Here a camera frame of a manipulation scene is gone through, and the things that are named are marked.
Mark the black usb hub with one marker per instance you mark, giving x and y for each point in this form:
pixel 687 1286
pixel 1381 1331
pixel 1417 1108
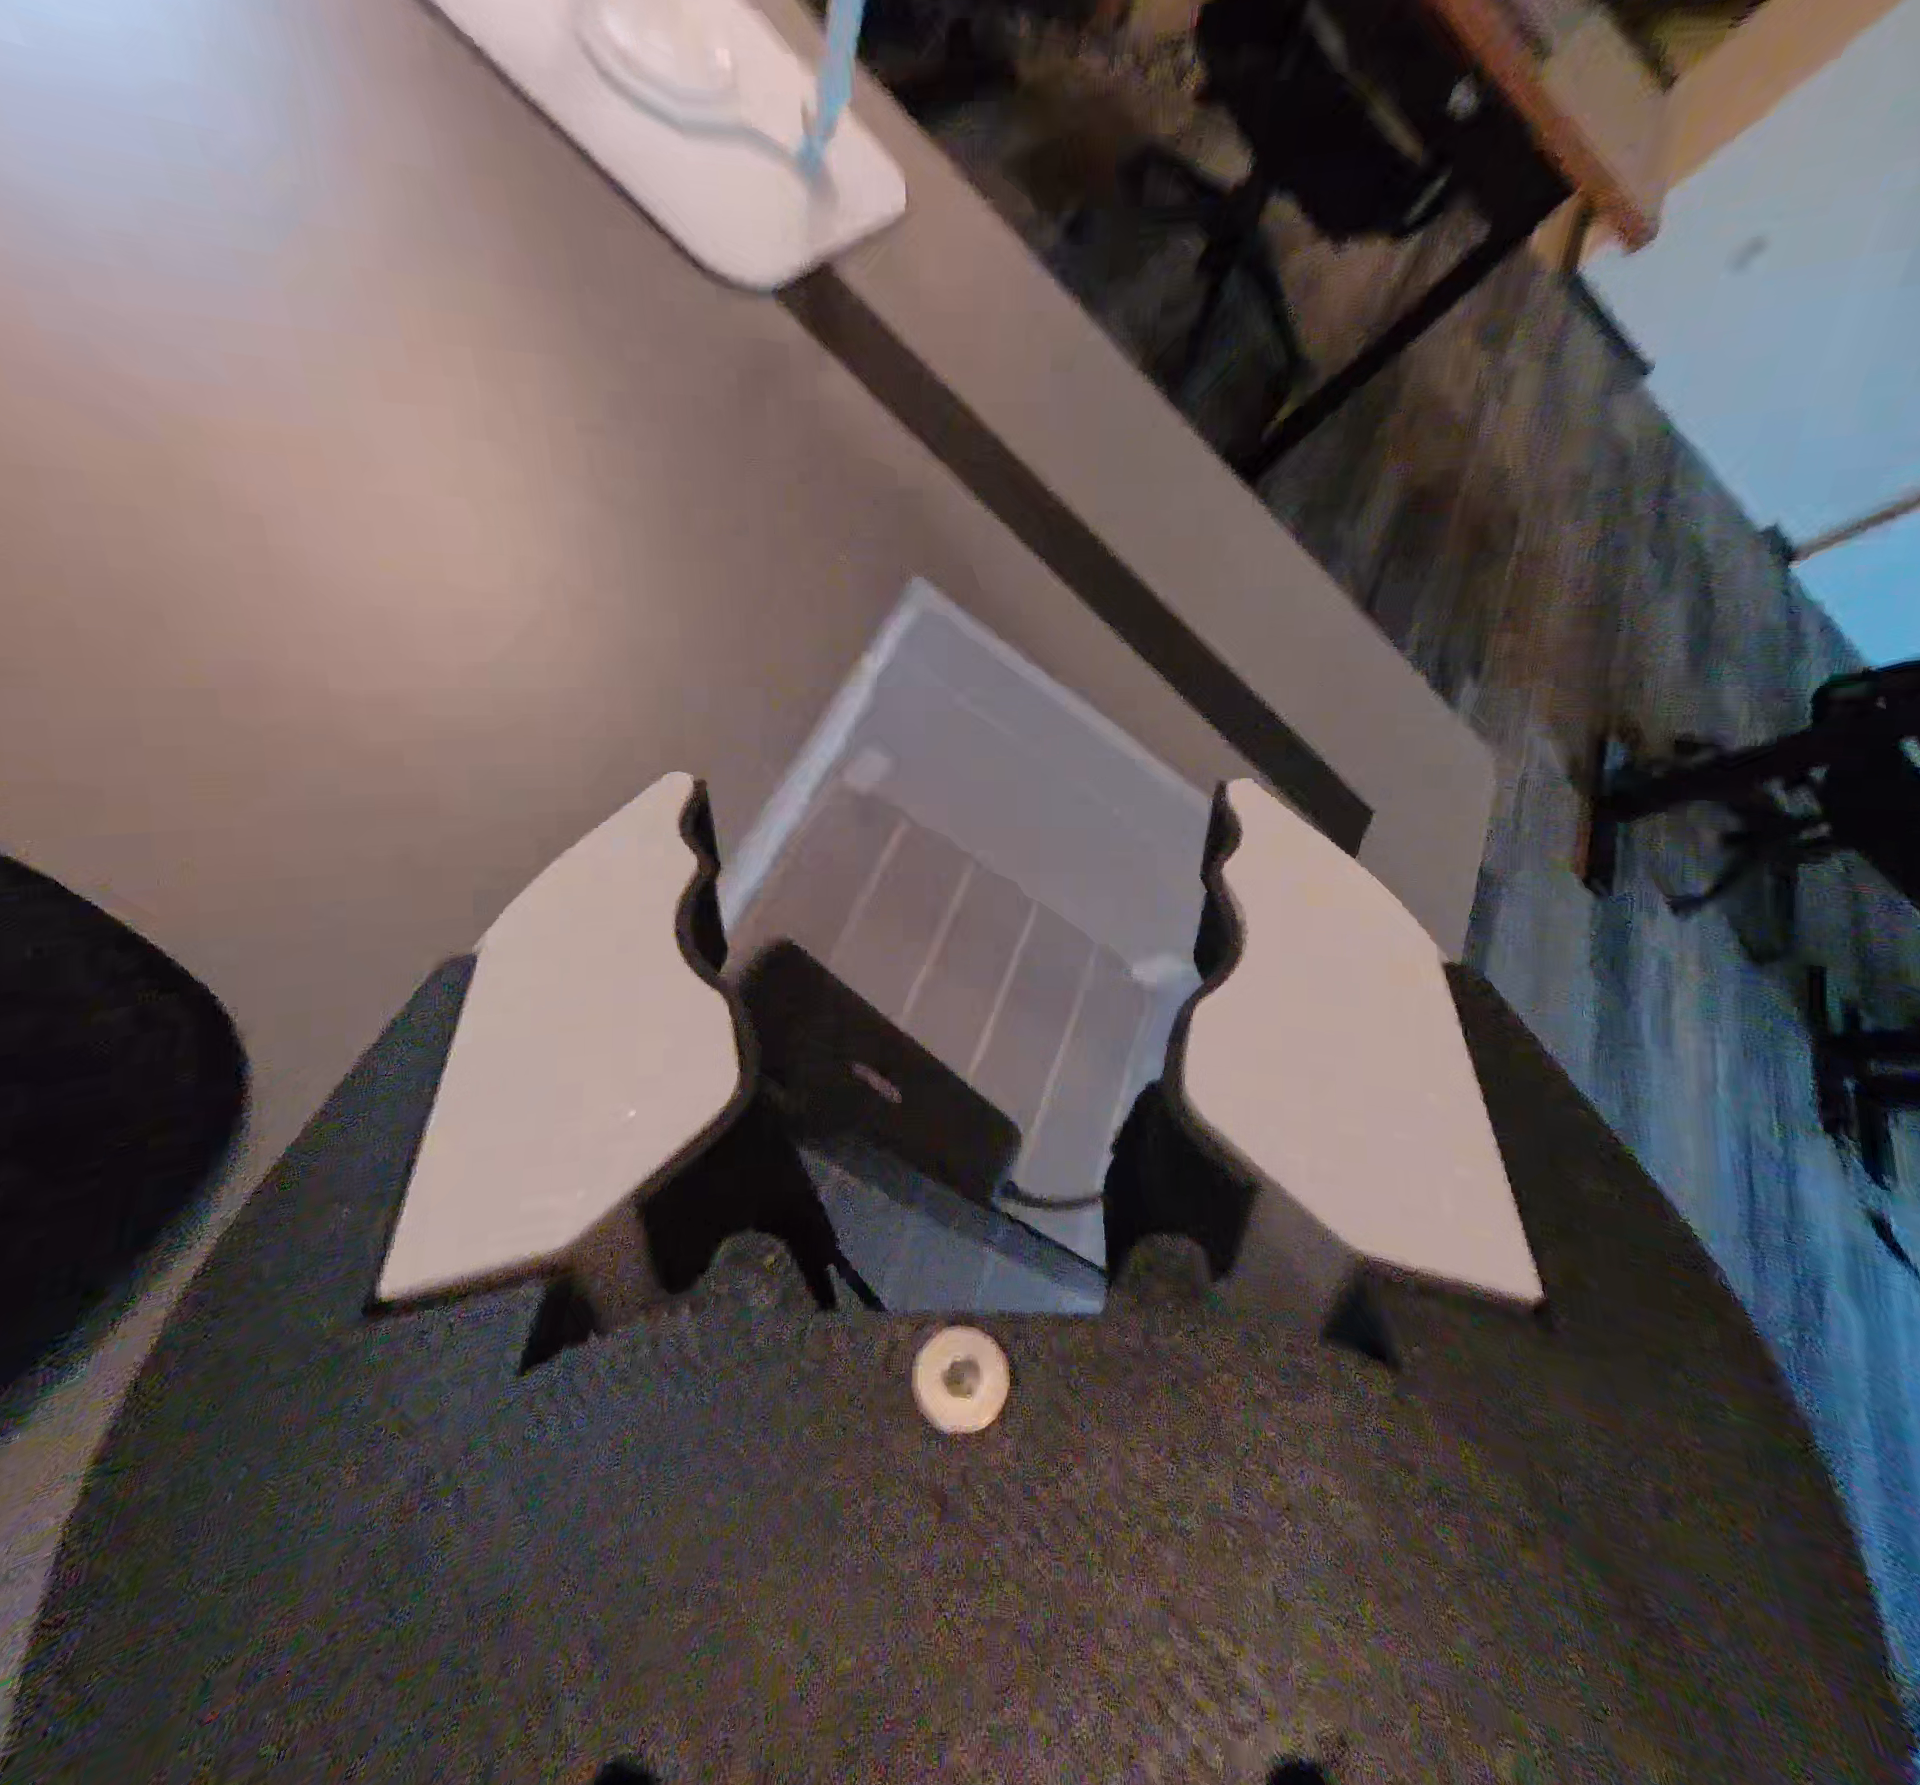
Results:
pixel 870 1050

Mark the wooden office desk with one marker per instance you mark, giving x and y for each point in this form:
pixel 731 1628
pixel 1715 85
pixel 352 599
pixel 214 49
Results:
pixel 1500 46

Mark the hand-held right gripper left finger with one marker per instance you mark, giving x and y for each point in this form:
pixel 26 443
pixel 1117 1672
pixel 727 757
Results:
pixel 568 1064

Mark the clear plastic bin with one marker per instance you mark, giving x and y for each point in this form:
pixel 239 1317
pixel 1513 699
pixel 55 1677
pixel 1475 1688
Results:
pixel 959 797

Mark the white document stand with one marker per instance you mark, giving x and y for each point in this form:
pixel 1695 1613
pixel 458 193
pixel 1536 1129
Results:
pixel 673 133

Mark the black mesh wrist rest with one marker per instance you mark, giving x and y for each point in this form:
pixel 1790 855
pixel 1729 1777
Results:
pixel 105 1109

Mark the black office chair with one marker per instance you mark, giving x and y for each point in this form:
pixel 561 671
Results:
pixel 1862 766

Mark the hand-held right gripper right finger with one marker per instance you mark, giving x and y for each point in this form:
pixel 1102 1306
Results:
pixel 1350 1064

